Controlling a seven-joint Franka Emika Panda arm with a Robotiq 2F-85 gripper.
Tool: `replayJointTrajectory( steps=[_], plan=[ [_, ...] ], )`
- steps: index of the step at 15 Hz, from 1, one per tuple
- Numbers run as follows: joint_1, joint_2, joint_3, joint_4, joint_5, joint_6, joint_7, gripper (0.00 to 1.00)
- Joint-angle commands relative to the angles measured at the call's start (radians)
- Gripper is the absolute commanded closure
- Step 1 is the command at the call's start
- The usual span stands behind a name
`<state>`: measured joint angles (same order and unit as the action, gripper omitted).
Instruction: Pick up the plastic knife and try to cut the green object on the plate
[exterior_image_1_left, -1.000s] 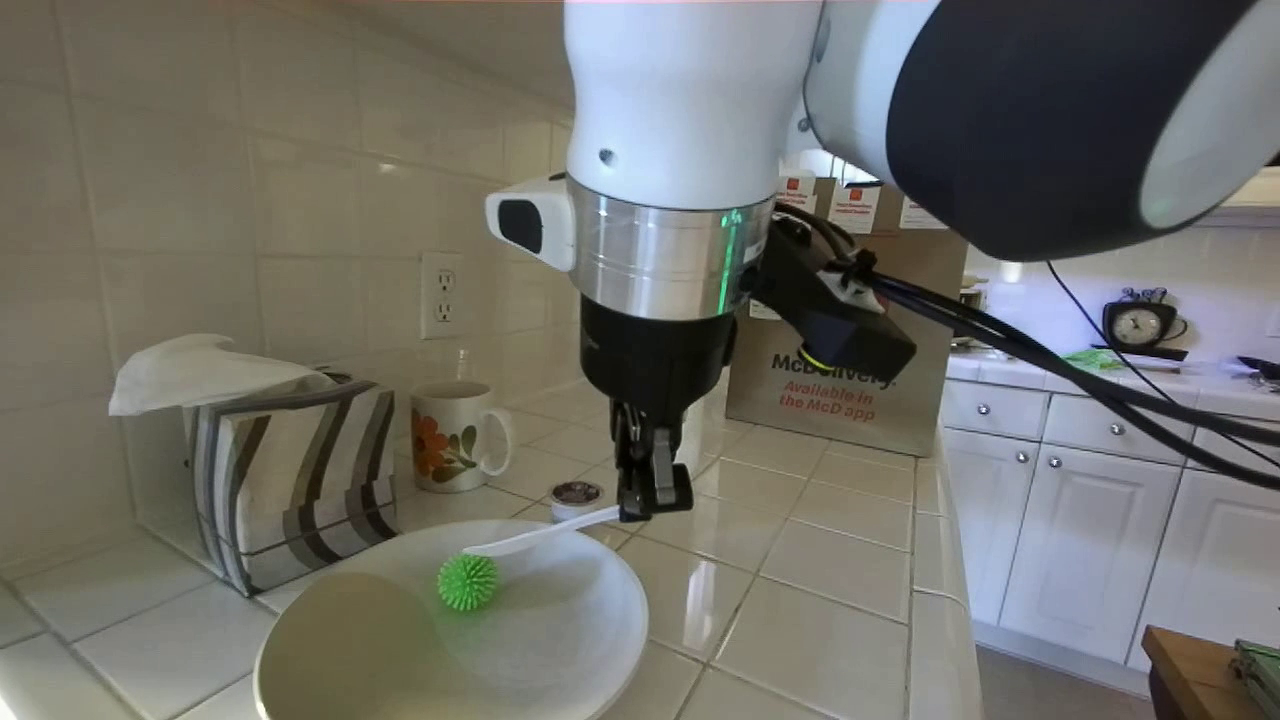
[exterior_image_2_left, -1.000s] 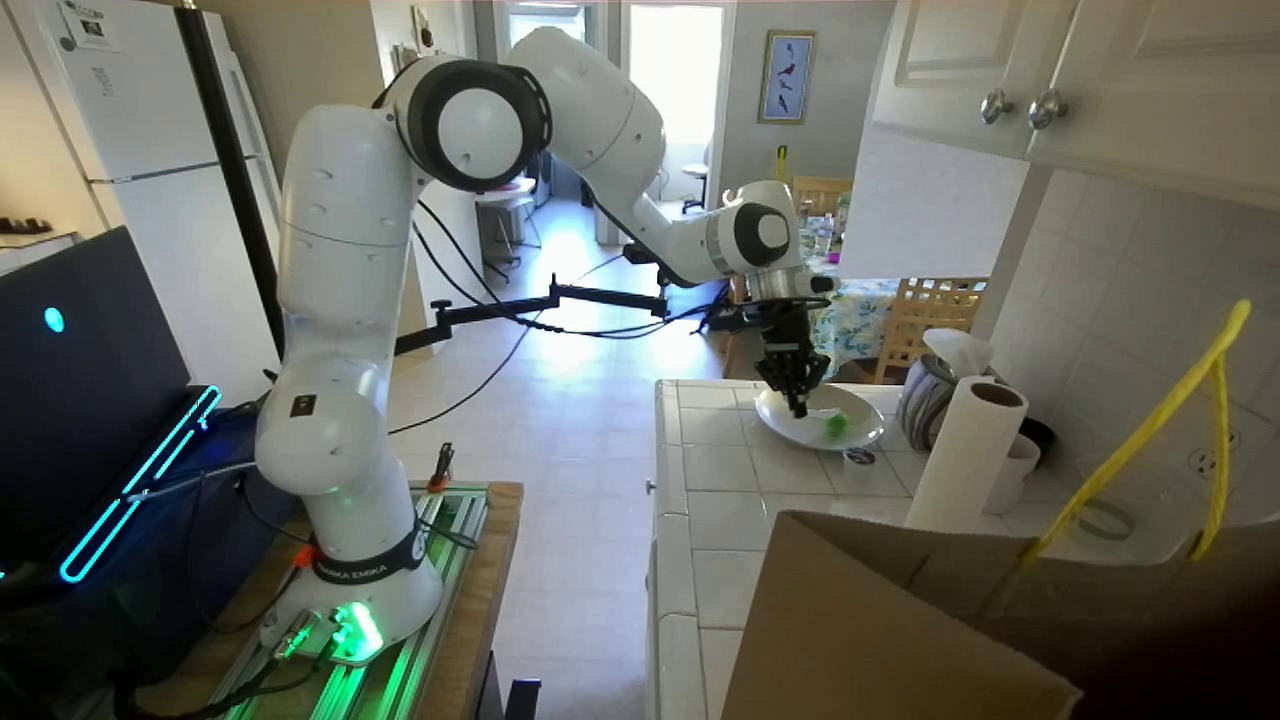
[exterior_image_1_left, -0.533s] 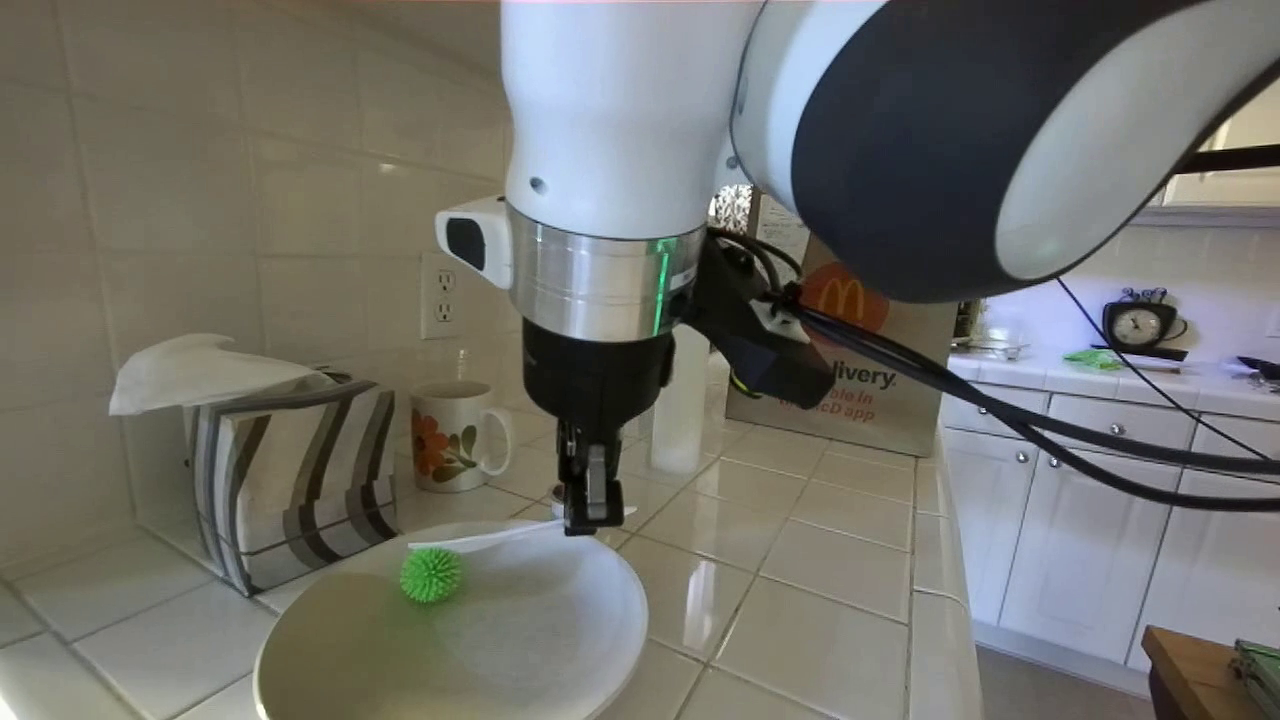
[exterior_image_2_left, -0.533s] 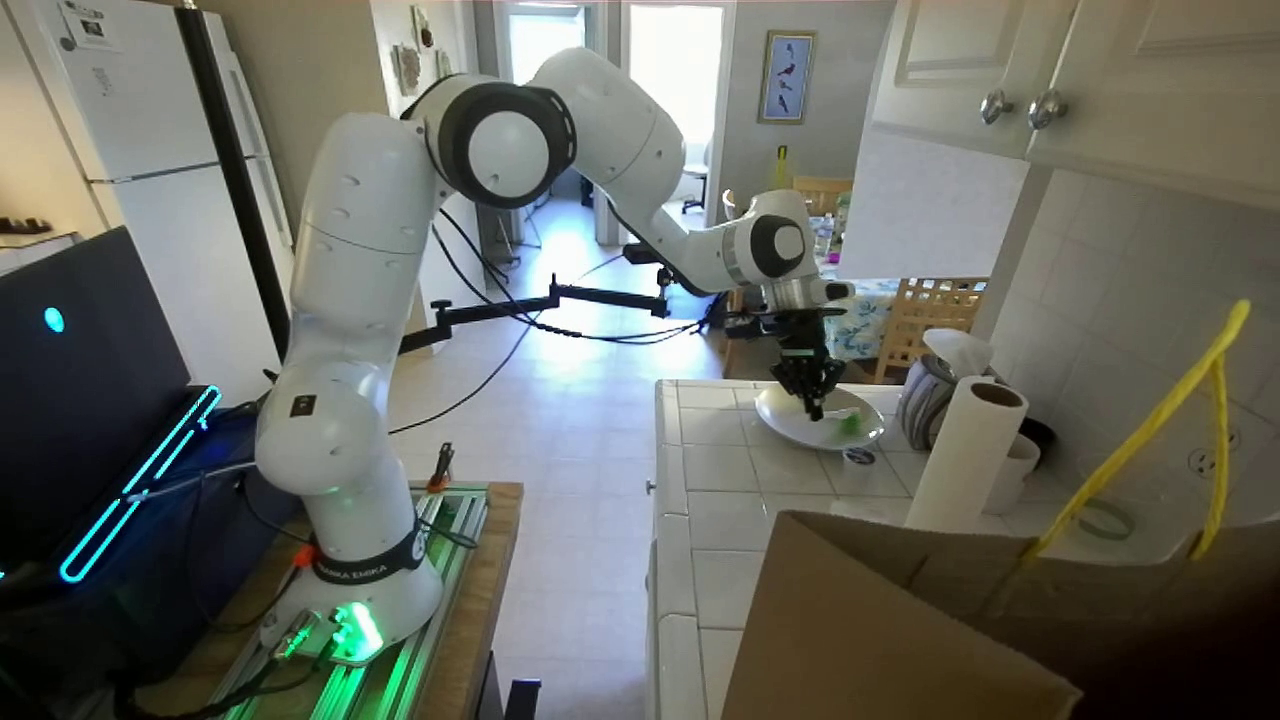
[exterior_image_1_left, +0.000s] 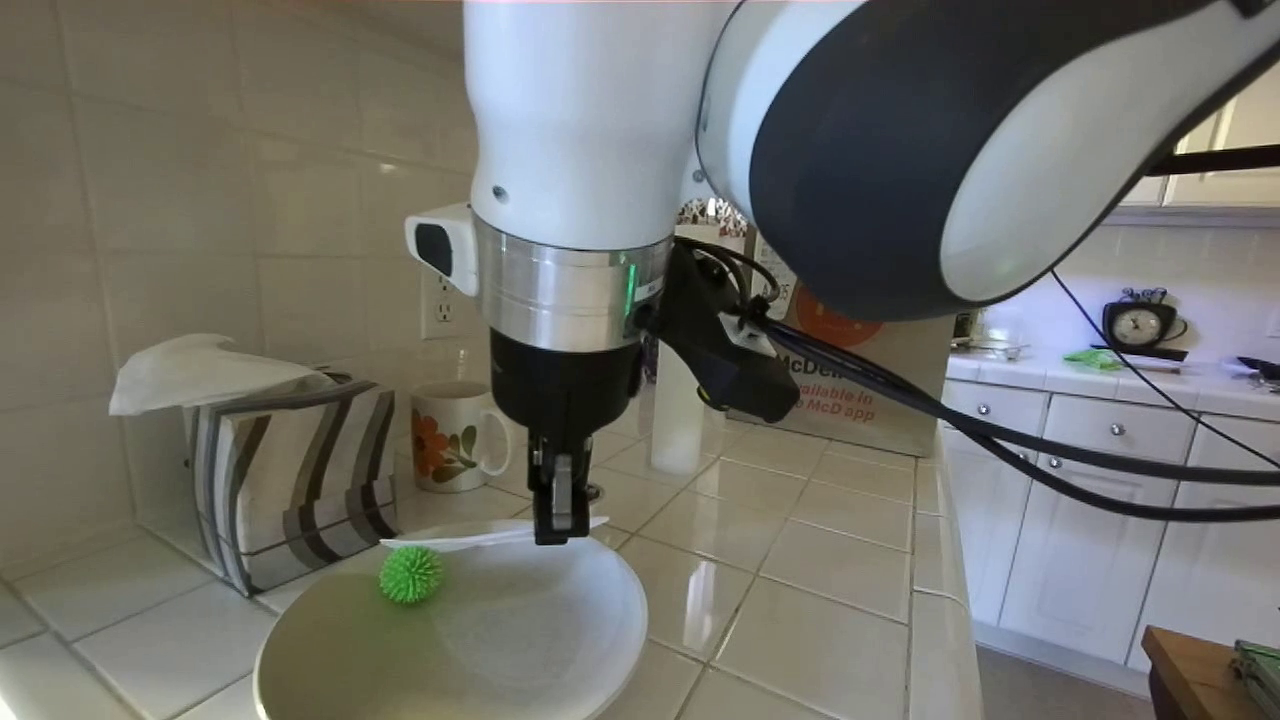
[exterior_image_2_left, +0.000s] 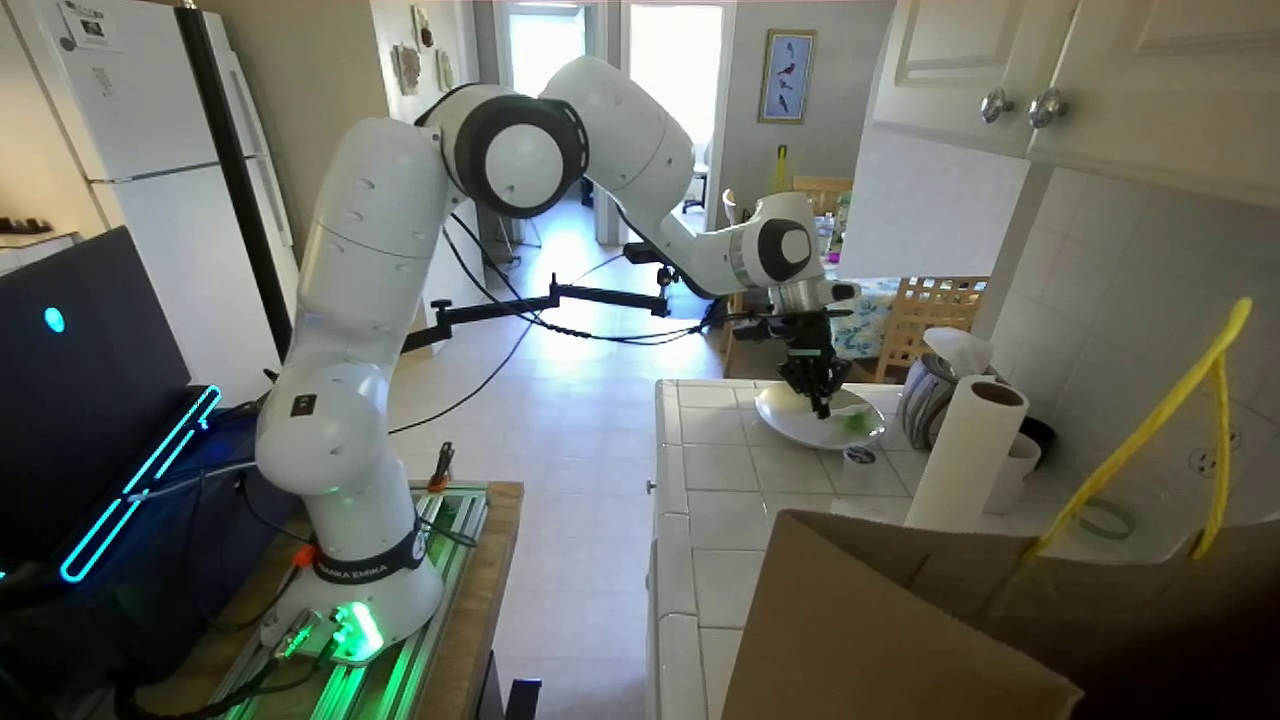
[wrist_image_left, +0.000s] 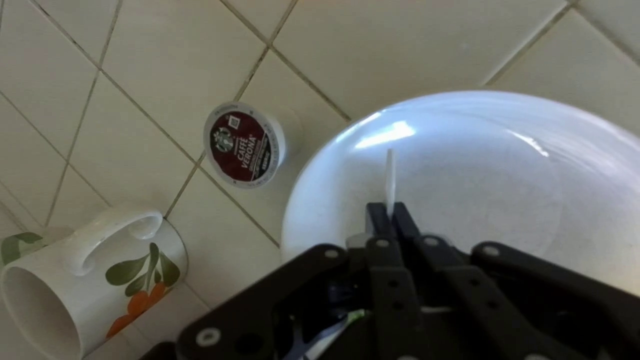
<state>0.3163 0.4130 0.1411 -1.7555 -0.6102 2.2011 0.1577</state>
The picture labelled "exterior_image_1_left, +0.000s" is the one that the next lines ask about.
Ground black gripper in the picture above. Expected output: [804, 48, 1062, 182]
[489, 328, 649, 548]

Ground white round plate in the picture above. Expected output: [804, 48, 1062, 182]
[253, 532, 654, 720]

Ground white mug with floral print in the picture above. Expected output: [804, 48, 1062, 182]
[410, 382, 521, 495]

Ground green spiky ball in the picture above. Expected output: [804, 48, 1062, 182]
[375, 544, 447, 613]

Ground brown cardboard box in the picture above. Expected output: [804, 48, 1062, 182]
[776, 271, 959, 465]

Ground white lower cabinets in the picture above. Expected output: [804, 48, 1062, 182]
[937, 371, 1280, 674]

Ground black alarm clock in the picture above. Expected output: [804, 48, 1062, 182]
[1102, 288, 1195, 361]

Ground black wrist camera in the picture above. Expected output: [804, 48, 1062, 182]
[655, 245, 809, 430]

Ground white wall outlet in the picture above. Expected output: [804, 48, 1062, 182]
[421, 268, 473, 341]

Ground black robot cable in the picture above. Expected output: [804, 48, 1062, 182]
[755, 316, 1280, 490]
[917, 413, 1280, 528]

